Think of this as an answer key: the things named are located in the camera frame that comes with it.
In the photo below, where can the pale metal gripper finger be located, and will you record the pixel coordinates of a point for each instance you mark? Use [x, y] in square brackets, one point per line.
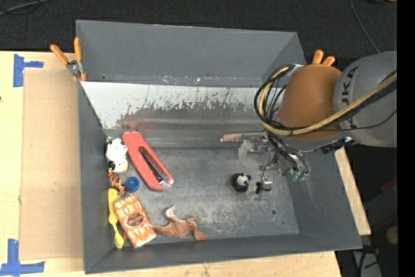
[266, 185]
[265, 176]

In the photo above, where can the black and white toy panda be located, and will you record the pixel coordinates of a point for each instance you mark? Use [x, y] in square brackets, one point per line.
[240, 182]

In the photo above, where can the grey metal bin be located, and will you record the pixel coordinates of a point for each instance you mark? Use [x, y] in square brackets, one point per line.
[201, 198]

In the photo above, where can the brown toy horse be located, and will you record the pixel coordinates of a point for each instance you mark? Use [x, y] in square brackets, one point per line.
[180, 227]

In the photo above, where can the red stapler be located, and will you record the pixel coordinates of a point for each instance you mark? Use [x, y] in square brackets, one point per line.
[136, 147]

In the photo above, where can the blue round cap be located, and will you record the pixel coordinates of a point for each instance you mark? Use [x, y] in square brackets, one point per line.
[132, 184]

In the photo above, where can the orange and white packet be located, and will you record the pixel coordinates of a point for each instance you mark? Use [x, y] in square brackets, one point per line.
[134, 220]

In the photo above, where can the white and black toy cow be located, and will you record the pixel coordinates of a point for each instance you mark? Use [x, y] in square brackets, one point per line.
[116, 152]

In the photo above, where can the brown striped toy animal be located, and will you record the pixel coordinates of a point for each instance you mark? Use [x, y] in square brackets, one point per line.
[115, 181]

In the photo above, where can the yellow plastic toy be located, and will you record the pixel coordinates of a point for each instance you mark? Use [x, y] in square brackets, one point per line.
[113, 211]

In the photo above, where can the brown cardboard board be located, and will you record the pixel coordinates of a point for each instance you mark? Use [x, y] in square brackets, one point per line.
[48, 165]

